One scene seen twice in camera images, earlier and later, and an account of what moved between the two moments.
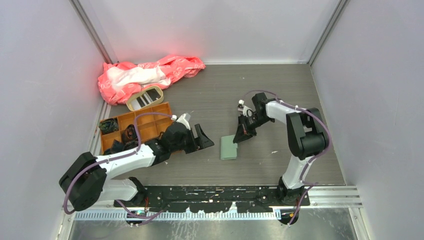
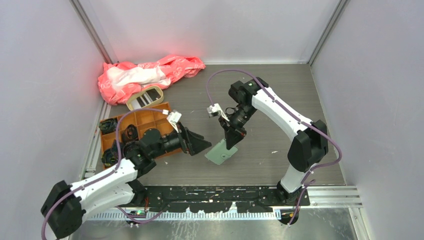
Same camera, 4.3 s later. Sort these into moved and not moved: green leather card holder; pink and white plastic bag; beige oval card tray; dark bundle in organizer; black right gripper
Moved: green leather card holder; black right gripper
Not moved: beige oval card tray; pink and white plastic bag; dark bundle in organizer
